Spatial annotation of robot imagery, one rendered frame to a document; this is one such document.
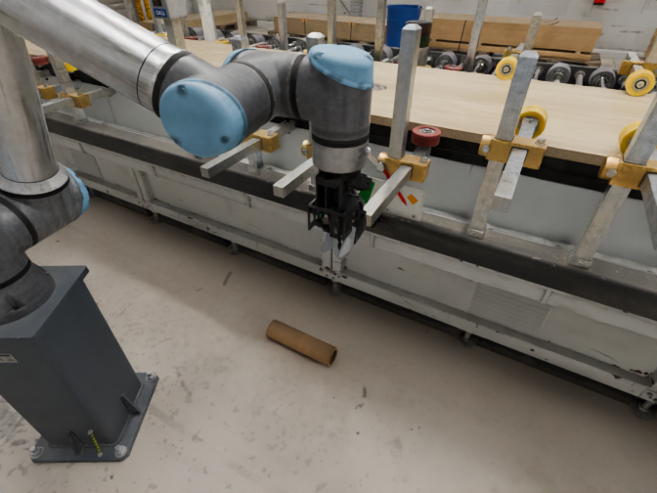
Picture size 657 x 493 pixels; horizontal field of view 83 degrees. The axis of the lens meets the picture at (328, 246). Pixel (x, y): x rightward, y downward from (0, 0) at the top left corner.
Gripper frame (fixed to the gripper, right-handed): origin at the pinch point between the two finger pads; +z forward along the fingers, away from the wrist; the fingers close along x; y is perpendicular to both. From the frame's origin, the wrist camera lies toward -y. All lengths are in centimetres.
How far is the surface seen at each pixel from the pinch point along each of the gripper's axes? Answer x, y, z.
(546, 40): 22, -620, 47
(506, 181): 25.3, -18.7, -13.4
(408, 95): -1.4, -37.5, -20.8
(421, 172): 5.2, -36.6, -2.4
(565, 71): 37, -185, -1
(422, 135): 1.3, -47.8, -7.8
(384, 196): 1.5, -19.2, -3.3
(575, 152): 39, -57, -7
